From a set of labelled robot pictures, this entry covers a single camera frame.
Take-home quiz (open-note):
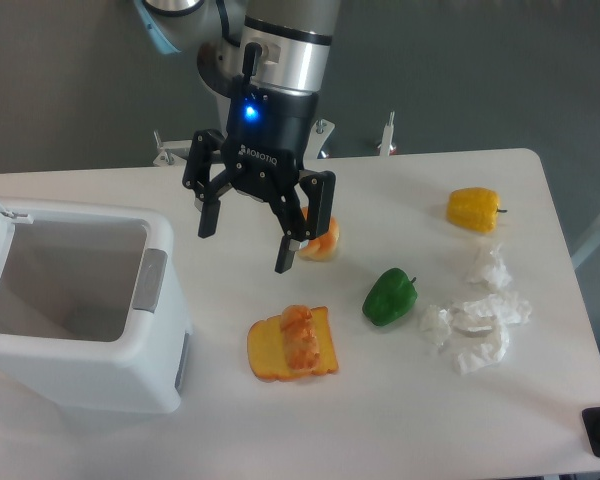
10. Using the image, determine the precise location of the crumpled white tissue small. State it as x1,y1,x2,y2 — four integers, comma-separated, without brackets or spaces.
419,305,452,347

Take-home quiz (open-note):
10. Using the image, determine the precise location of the yellow bell pepper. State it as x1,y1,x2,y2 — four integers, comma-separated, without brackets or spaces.
446,187,507,234

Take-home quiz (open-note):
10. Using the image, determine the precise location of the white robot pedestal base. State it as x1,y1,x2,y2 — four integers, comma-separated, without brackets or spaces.
153,40,397,167

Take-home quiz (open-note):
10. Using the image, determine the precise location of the crumpled white tissue large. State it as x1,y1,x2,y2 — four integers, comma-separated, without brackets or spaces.
450,291,532,375

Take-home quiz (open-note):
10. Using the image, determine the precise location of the white plastic trash can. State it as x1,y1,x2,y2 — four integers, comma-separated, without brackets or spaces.
0,199,192,413

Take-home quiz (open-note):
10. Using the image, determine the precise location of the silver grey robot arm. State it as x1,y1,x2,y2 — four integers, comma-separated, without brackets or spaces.
135,1,340,273

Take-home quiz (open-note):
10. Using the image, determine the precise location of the long croissant bread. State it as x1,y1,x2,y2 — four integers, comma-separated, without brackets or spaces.
280,305,320,372

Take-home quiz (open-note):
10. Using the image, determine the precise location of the crumpled white tissue upper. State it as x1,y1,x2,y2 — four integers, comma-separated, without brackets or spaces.
466,243,512,292

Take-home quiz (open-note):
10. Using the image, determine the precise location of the green bell pepper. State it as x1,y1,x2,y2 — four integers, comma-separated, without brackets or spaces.
362,267,418,327

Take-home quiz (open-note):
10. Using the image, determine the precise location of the knotted bread roll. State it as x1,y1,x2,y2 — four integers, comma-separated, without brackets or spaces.
298,216,340,262

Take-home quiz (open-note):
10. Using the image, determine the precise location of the toast bread slice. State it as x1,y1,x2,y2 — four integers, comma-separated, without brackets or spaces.
247,307,339,381

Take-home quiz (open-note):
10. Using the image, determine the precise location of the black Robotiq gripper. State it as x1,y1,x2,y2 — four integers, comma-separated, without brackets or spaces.
182,75,336,273

